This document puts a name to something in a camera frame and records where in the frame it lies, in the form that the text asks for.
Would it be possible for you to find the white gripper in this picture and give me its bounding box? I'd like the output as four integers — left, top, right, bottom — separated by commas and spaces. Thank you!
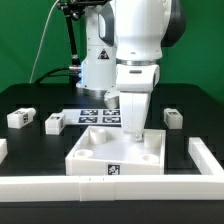
116, 64, 160, 141

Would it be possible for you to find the white square table top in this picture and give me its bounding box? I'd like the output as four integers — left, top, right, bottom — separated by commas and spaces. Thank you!
65, 126, 166, 176

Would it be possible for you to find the white sheet with markers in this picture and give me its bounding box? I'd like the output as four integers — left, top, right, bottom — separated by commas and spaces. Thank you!
62, 109, 121, 125

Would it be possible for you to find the white U-shaped obstacle fence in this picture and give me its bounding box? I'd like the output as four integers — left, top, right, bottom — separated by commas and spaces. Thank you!
0, 138, 224, 202

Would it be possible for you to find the white block at left edge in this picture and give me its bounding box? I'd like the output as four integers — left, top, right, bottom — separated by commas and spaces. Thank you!
0, 139, 8, 164

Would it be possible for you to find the black cable bundle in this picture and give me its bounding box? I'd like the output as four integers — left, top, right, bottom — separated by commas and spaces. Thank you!
33, 66, 83, 85

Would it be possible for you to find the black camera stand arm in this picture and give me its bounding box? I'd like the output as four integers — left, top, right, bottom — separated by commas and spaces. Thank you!
57, 0, 109, 84

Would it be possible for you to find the white cable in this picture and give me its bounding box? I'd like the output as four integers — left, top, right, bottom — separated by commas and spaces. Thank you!
29, 0, 61, 84

